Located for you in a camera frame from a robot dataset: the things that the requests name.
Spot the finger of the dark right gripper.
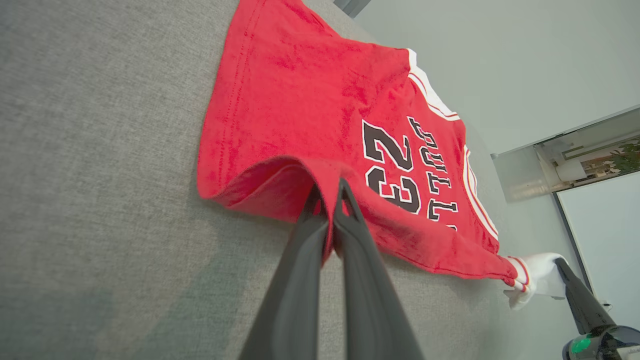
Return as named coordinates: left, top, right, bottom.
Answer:
left=555, top=257, right=616, bottom=335

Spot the black frame strip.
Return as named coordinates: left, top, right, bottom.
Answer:
left=551, top=192, right=596, bottom=293

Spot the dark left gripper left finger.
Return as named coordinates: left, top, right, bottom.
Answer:
left=239, top=185, right=331, bottom=360

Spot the grey metal post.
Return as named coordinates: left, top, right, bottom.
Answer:
left=334, top=0, right=372, bottom=19

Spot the green potted plant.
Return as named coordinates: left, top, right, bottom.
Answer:
left=611, top=141, right=640, bottom=175

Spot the glass partition window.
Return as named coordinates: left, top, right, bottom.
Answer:
left=491, top=105, right=640, bottom=203

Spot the red white basketball jersey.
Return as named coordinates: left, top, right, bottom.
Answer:
left=196, top=0, right=568, bottom=311

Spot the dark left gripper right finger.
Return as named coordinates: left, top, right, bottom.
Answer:
left=332, top=177, right=427, bottom=360

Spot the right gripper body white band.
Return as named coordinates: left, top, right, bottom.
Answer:
left=562, top=325, right=640, bottom=360

